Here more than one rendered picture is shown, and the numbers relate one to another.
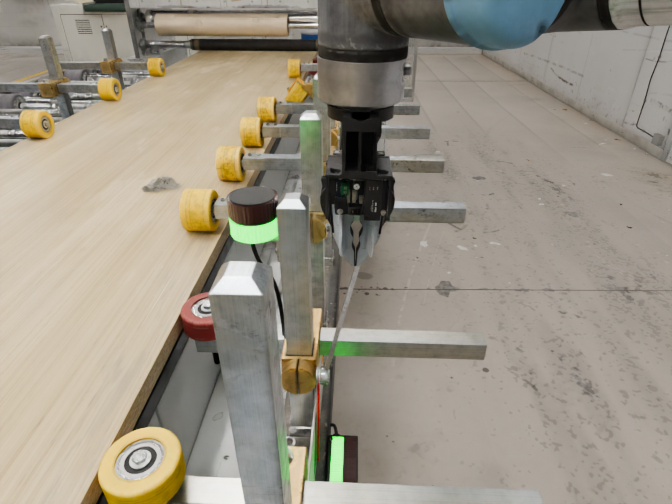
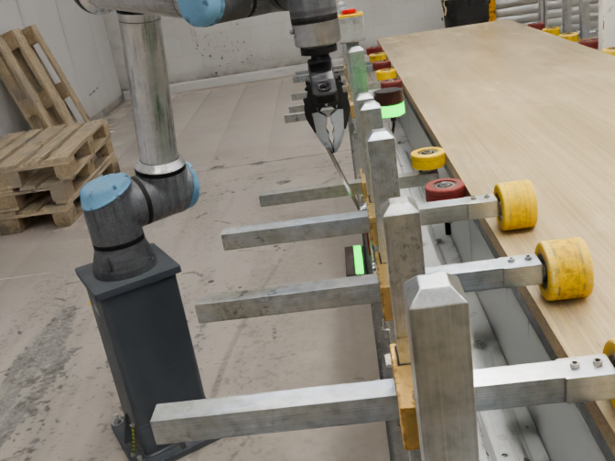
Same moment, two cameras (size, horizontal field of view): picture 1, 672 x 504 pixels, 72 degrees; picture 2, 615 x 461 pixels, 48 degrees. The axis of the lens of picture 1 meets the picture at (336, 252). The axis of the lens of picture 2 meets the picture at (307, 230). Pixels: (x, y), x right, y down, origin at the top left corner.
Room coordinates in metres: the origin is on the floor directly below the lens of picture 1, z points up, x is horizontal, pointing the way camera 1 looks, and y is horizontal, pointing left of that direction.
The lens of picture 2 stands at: (1.87, -0.05, 1.37)
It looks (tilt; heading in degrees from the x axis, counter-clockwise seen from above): 21 degrees down; 182
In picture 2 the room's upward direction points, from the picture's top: 9 degrees counter-clockwise
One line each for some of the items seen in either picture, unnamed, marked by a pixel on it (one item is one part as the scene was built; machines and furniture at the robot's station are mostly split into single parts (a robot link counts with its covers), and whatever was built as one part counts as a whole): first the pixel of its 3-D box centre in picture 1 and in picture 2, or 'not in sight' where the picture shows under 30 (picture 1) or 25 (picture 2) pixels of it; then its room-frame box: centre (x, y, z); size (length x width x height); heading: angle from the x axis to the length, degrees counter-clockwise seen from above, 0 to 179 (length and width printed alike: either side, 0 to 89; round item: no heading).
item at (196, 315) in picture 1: (213, 333); (446, 208); (0.55, 0.19, 0.85); 0.08 x 0.08 x 0.11
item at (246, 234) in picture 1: (255, 223); (389, 108); (0.50, 0.10, 1.07); 0.06 x 0.06 x 0.02
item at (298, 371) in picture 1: (300, 348); not in sight; (0.52, 0.05, 0.85); 0.13 x 0.06 x 0.05; 178
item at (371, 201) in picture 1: (358, 159); (322, 76); (0.50, -0.03, 1.15); 0.09 x 0.08 x 0.12; 178
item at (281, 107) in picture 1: (342, 107); not in sight; (1.54, -0.02, 0.95); 0.50 x 0.04 x 0.04; 88
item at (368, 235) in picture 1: (368, 241); (322, 129); (0.50, -0.04, 1.04); 0.06 x 0.03 x 0.09; 178
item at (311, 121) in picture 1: (314, 242); (384, 235); (0.75, 0.04, 0.90); 0.03 x 0.03 x 0.48; 88
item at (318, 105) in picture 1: (323, 183); (397, 294); (1.00, 0.03, 0.91); 0.03 x 0.03 x 0.48; 88
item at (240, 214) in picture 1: (253, 204); (388, 96); (0.50, 0.10, 1.09); 0.06 x 0.06 x 0.02
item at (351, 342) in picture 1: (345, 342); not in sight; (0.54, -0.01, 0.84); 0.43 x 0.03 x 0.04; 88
